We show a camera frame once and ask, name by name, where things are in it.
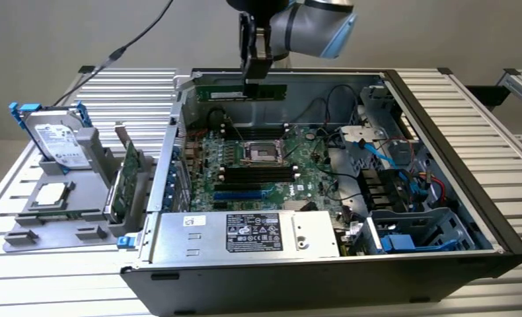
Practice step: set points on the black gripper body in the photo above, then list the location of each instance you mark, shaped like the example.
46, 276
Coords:
258, 66

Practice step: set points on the green RAM stick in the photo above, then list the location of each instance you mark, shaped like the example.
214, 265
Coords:
45, 218
224, 92

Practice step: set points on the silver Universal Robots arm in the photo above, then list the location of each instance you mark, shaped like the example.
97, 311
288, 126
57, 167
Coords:
308, 29

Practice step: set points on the black RAM slot bank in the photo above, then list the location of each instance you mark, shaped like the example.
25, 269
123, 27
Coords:
258, 174
261, 132

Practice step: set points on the CPU socket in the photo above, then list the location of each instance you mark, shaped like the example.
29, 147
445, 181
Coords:
261, 152

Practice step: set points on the round coin battery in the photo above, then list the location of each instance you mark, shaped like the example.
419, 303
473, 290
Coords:
310, 135

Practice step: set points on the green motherboard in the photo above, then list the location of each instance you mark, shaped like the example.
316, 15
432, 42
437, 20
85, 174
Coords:
308, 178

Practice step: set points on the metal drive cage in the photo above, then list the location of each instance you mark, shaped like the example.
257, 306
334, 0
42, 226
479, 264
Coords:
376, 132

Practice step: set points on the blue expansion slot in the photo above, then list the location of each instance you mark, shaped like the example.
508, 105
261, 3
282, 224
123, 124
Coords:
237, 195

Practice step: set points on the short black expansion slot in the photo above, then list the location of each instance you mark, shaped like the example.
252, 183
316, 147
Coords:
226, 206

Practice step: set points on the silver chipset heatsink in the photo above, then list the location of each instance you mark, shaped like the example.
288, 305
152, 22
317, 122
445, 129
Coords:
294, 206

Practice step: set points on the green graphics card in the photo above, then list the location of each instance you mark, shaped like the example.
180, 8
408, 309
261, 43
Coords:
126, 185

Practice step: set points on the black case fan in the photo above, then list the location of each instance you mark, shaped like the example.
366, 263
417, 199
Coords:
386, 191

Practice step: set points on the grey power supply unit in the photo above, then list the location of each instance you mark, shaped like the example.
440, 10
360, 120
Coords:
226, 237

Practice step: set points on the hard disk in blue caddy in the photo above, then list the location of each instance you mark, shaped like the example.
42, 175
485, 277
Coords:
57, 138

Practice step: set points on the grey parts rack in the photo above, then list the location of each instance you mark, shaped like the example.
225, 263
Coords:
89, 198

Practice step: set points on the blue case latch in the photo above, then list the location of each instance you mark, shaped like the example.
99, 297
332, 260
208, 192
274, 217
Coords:
125, 241

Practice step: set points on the silver CPU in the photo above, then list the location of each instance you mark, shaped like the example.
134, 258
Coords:
51, 194

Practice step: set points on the blue disk bay connector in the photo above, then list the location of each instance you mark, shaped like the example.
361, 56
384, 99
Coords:
398, 243

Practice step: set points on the grey disk bay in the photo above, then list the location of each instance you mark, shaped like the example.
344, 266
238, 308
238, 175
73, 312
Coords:
437, 224

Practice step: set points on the black open PC case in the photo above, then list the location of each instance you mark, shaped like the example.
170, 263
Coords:
288, 287

